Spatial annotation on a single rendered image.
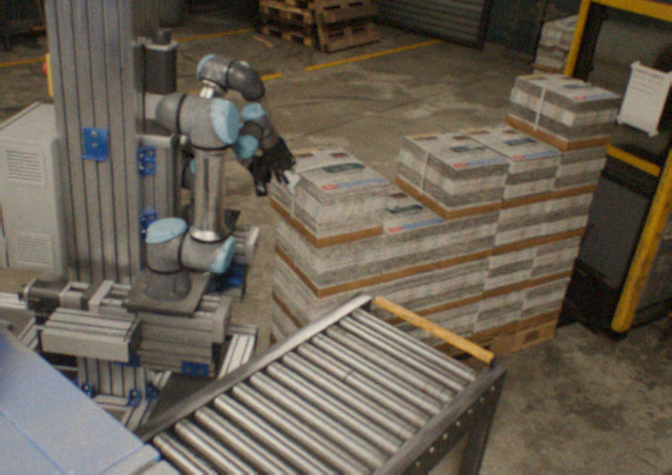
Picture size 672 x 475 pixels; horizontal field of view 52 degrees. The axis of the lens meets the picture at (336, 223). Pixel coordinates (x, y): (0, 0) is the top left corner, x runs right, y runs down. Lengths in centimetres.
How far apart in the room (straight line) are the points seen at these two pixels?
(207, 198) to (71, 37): 61
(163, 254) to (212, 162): 35
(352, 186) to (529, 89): 113
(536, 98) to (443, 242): 80
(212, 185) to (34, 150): 59
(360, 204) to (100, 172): 89
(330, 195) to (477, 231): 81
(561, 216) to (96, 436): 282
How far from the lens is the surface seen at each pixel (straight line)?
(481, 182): 287
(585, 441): 326
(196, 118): 192
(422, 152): 291
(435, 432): 187
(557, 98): 316
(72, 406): 77
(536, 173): 308
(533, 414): 330
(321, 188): 241
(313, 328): 215
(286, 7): 911
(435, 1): 1032
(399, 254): 276
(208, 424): 184
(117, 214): 235
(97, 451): 72
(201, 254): 209
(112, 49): 216
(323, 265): 256
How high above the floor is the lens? 206
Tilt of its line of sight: 27 degrees down
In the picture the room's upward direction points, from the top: 6 degrees clockwise
